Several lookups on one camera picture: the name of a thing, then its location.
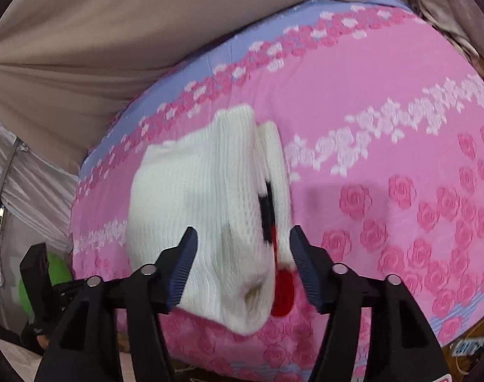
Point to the white power strip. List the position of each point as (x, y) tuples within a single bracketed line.
[(468, 346)]

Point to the grey metal rod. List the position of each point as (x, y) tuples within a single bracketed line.
[(4, 179)]

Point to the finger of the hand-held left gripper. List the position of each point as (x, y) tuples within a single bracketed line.
[(37, 282)]

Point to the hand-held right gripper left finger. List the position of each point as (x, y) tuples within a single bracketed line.
[(182, 270)]

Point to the white satin curtain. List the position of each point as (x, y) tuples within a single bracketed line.
[(35, 191)]

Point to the beige draped cloth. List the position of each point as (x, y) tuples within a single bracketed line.
[(106, 28)]

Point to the green plush pillow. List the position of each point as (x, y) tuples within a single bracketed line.
[(61, 270)]

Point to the pink floral bed sheet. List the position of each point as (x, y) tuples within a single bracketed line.
[(385, 87)]

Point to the white red black knit sweater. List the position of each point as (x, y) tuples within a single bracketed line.
[(198, 191)]

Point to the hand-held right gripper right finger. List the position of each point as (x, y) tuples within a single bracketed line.
[(305, 270)]

